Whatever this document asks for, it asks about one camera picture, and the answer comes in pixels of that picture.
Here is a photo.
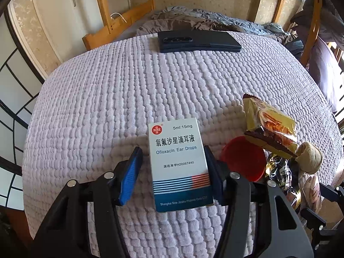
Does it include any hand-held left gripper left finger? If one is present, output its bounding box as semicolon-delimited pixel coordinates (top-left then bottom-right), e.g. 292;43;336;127
29;146;144;258

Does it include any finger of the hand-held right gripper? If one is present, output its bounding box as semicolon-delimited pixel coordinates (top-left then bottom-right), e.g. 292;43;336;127
319;181;344;203
299;207;344;248

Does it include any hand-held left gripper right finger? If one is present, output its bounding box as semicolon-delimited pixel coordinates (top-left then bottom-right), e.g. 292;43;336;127
203;145;315;258

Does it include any red plastic cap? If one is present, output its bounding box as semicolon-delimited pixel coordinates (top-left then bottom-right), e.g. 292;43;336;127
219;136;266;182

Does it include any white medicine box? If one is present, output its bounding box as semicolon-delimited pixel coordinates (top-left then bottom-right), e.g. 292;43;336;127
148;118;215;213

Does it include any black foil wrapper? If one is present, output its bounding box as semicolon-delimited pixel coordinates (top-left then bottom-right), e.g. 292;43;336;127
265;154;303;210

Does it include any gold snack wrapper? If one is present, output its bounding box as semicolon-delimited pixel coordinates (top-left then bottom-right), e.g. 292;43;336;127
243;93;298;160

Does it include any white quilted blanket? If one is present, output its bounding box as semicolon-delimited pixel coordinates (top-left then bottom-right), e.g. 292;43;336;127
23;31;343;258

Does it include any dark blue smartphone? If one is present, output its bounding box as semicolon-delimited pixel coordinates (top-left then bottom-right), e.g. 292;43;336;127
157;30;241;54

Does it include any black framed paper screen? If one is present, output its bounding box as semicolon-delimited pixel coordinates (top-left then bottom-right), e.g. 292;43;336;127
0;11;45;213

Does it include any brown and blue duvet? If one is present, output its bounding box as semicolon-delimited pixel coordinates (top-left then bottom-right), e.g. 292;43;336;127
136;13;245;37

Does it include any white wardrobe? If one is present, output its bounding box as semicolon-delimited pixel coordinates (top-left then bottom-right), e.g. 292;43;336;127
32;0;108;49

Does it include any wooden bunk bed frame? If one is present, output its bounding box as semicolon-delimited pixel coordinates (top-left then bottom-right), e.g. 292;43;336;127
82;0;285;51

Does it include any white charging cable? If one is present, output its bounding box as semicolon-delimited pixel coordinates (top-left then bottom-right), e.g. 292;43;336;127
110;12;127;23

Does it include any curved wooden bed post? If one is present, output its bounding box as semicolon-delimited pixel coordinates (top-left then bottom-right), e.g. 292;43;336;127
299;0;323;68

